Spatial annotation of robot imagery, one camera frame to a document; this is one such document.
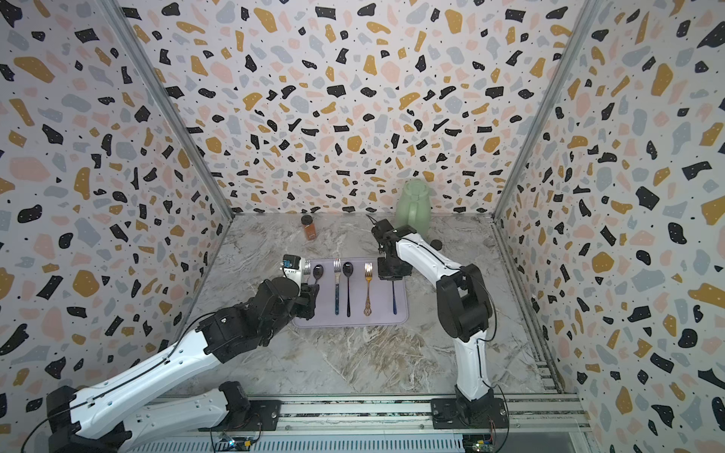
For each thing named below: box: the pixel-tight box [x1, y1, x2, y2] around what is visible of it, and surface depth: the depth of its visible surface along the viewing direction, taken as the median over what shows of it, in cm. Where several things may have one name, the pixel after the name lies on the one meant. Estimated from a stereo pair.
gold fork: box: [363, 262, 373, 318], surface depth 105 cm
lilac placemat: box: [292, 257, 410, 327], surface depth 99 cm
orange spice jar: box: [301, 215, 318, 241], surface depth 112 cm
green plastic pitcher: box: [396, 178, 432, 238], surface depth 99 cm
